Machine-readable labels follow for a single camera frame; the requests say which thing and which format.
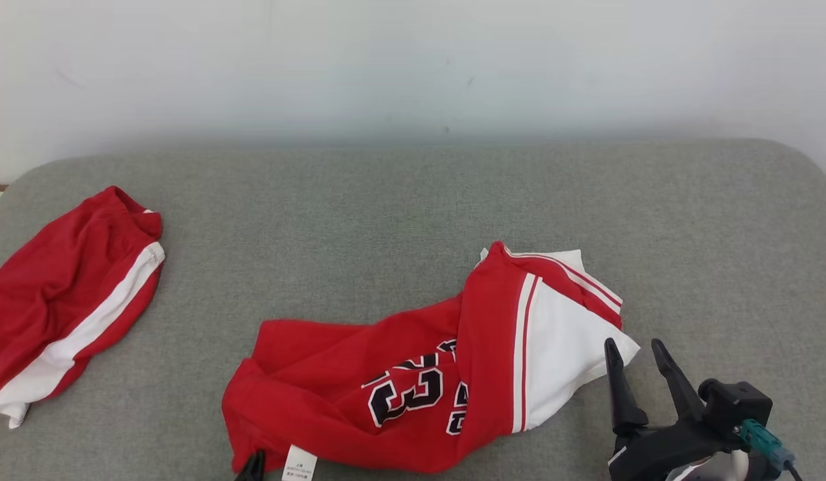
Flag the teal right camera connector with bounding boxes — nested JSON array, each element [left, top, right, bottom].
[[739, 420, 795, 472]]

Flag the red shorts with white stripe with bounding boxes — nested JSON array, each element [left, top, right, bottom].
[[0, 186, 166, 429]]

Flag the red basketball jersey number 23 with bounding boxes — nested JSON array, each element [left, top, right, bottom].
[[222, 241, 641, 475]]

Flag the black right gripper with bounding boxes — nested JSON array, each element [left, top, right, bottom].
[[604, 337, 744, 481]]

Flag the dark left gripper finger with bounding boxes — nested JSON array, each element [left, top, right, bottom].
[[234, 450, 266, 481]]

